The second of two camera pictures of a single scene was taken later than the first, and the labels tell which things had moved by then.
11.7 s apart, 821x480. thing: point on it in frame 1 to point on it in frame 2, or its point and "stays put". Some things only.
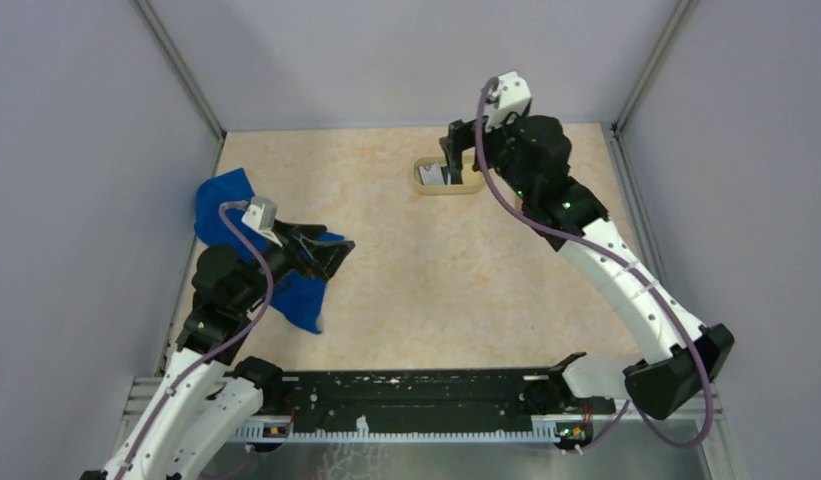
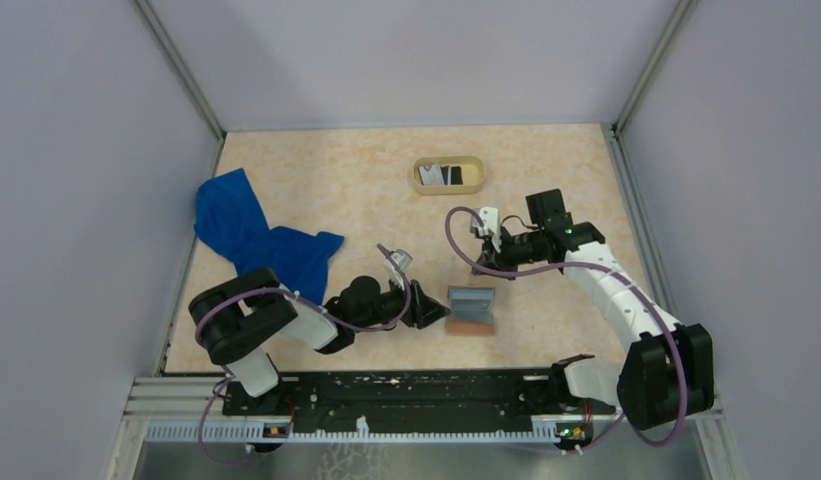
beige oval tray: [472, 179] stays put
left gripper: [325, 257] to [423, 308]
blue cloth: [296, 298] stays put
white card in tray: [431, 176] stays put
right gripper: [461, 136] to [492, 258]
